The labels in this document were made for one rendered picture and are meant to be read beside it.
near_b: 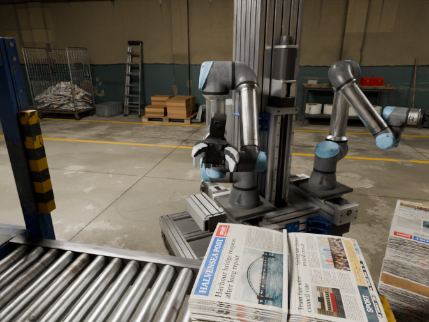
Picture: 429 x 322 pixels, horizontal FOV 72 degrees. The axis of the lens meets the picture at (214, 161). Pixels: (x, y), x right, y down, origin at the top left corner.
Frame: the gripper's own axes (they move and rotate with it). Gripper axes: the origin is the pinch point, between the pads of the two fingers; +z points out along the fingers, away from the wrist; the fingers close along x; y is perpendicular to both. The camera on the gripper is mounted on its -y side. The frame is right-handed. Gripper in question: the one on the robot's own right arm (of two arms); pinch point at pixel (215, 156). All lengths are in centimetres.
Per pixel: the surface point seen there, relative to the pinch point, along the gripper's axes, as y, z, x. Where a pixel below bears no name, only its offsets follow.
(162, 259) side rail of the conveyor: 45.9, -14.9, 13.0
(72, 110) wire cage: 147, -644, 341
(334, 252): 16.2, 12.0, -31.6
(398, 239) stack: 32, -26, -75
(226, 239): 19.8, 7.4, -5.6
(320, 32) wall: -108, -662, -216
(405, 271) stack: 45, -24, -81
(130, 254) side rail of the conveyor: 48, -17, 25
